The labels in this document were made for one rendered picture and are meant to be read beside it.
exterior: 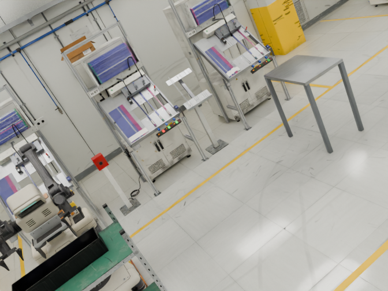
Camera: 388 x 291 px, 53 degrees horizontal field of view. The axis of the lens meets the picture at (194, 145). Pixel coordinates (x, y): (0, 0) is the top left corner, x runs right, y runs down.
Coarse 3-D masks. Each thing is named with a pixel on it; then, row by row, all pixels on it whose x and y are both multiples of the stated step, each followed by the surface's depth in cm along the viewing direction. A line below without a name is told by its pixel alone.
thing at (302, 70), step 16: (288, 64) 404; (304, 64) 384; (320, 64) 366; (336, 64) 354; (288, 80) 369; (304, 80) 352; (272, 96) 420; (352, 96) 371; (288, 128) 434; (320, 128) 368
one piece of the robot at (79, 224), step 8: (72, 216) 330; (80, 216) 324; (88, 216) 318; (72, 224) 318; (80, 224) 314; (88, 224) 317; (96, 224) 323; (80, 232) 315; (32, 248) 314; (40, 256) 305; (48, 256) 308
